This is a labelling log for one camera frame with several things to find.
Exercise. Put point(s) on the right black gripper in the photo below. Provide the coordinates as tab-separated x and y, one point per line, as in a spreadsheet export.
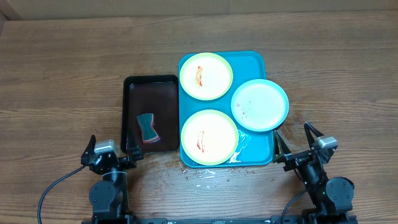
280	149

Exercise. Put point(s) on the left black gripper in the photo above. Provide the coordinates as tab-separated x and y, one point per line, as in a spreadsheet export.
130	162

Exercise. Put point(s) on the green and orange sponge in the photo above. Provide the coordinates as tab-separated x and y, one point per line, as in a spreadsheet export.
146	124

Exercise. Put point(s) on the light blue plate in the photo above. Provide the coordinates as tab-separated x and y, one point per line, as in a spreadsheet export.
260	105

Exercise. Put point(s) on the yellow-green plate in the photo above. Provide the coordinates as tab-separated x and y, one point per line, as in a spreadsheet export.
206	76
209	137

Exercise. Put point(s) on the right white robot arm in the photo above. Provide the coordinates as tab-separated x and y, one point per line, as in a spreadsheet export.
331	197

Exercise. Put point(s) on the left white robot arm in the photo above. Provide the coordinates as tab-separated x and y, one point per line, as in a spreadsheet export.
109	197

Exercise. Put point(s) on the teal plastic tray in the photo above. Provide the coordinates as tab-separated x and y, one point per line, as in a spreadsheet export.
254	148

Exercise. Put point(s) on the black rectangular tray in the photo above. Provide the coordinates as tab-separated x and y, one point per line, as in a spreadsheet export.
157	94

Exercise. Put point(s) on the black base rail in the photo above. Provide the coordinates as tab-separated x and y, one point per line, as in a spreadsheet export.
217	220

